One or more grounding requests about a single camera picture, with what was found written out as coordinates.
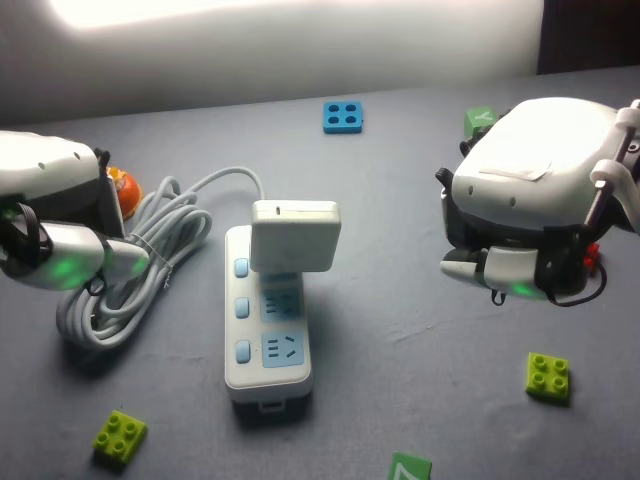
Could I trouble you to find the green cube with letter Y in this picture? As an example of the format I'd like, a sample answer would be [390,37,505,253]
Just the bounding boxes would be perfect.
[462,105,504,139]

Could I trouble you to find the grey coiled power strip cable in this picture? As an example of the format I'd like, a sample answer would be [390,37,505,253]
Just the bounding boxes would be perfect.
[54,167,266,351]

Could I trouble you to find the blue four-hole block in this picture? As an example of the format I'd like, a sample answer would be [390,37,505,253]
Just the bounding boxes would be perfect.
[322,101,365,135]

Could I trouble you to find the green cube with numeral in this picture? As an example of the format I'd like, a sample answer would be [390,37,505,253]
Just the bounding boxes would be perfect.
[388,451,434,480]

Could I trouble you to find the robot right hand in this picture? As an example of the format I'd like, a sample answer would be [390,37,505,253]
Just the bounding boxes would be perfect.
[435,97,626,307]

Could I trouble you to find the white square charger plug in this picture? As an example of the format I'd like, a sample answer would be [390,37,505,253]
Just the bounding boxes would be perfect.
[248,199,342,275]

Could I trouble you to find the white power strip blue sockets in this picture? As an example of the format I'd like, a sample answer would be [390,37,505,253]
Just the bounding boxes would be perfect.
[223,224,315,414]

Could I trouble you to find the orange toy cake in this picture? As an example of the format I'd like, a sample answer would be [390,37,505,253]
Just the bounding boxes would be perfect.
[106,166,144,221]

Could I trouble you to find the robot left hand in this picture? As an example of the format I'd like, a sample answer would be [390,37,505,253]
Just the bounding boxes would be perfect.
[0,130,151,292]

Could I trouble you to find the grey table cloth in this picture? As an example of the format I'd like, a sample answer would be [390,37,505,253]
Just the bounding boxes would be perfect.
[0,67,640,480]

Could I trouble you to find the lime green toy brick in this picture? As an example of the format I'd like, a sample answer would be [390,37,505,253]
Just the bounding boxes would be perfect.
[91,409,150,471]
[524,351,572,407]

